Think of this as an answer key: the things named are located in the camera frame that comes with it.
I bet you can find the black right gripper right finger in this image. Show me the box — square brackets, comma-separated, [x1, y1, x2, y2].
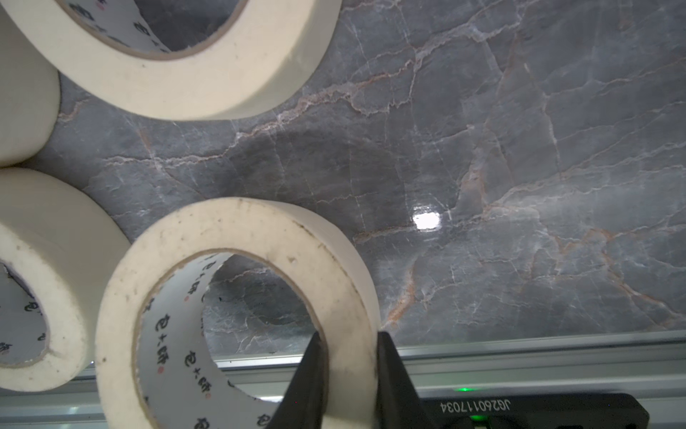
[377, 332, 435, 429]

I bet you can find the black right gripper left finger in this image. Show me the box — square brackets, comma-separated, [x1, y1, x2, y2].
[266, 332, 328, 429]

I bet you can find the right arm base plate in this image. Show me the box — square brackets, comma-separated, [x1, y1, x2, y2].
[423, 393, 650, 429]

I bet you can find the aluminium frame rail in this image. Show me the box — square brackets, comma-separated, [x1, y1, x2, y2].
[1, 332, 685, 428]

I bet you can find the masking tape roll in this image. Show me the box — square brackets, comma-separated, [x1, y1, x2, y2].
[1, 11, 61, 167]
[3, 1, 341, 121]
[1, 168, 130, 391]
[95, 197, 382, 429]

